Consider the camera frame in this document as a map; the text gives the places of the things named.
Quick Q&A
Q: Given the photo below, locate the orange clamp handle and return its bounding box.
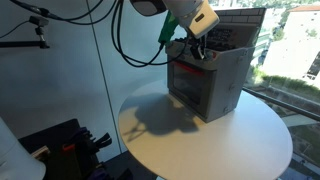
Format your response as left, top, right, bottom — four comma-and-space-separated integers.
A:
62, 143, 76, 152

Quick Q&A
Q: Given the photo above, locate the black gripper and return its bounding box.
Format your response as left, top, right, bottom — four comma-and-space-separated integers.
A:
187, 30, 211, 60

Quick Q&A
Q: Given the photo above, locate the small black camera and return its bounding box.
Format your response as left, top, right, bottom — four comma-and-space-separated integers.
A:
28, 15, 50, 28

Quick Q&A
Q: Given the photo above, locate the black storage box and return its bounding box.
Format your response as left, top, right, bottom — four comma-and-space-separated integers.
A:
18, 118, 114, 180

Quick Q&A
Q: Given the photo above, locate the purple clamp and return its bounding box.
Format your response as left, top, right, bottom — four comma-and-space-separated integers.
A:
70, 126, 93, 142

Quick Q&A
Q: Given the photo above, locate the white building outside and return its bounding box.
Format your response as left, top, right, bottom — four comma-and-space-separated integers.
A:
262, 4, 320, 90

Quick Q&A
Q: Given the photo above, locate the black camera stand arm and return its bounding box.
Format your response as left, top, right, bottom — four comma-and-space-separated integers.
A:
0, 25, 51, 50

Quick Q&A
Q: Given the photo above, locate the grey toy oven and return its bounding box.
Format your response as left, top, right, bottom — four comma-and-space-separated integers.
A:
165, 7, 268, 124

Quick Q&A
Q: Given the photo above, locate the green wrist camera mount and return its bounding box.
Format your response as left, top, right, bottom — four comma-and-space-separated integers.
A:
157, 10, 180, 45

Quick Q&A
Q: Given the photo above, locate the black spring clamp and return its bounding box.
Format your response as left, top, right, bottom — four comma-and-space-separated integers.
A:
89, 132, 114, 155

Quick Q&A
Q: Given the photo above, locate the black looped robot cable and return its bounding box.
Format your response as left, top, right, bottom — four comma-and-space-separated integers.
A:
110, 0, 166, 68
114, 0, 189, 68

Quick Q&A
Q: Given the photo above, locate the white rounded plastic cover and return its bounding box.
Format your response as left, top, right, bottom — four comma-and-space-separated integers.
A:
0, 116, 47, 180

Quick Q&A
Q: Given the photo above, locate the dark horizontal window rail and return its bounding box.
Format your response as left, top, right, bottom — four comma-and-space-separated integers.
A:
242, 86, 320, 122

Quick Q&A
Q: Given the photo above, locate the beige flat strip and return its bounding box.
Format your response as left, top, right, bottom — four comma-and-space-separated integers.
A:
31, 145, 51, 160

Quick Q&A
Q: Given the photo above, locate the thin black camera cable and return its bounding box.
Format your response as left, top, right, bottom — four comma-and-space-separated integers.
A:
0, 19, 32, 40

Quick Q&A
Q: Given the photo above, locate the black cable with inline connector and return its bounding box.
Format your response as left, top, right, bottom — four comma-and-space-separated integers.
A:
9, 0, 119, 26

